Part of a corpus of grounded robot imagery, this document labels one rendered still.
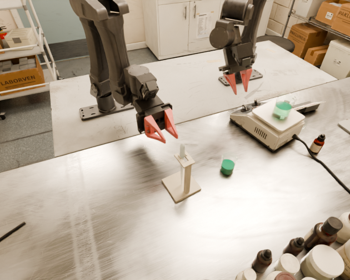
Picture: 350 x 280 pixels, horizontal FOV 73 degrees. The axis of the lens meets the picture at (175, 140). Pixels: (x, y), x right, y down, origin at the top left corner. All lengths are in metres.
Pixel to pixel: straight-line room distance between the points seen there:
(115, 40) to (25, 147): 1.82
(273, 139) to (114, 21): 0.55
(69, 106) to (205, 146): 0.55
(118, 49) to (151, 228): 0.46
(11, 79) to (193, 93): 1.99
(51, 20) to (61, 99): 2.43
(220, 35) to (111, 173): 0.50
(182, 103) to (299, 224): 0.57
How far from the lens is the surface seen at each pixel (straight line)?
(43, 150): 2.27
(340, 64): 3.11
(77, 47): 3.55
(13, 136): 2.55
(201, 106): 0.93
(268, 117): 0.78
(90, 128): 0.87
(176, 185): 0.65
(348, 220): 0.65
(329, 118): 1.03
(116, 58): 0.69
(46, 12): 3.42
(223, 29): 0.72
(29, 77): 2.66
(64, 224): 0.66
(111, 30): 0.66
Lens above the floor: 1.45
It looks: 44 degrees down
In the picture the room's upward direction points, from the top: straight up
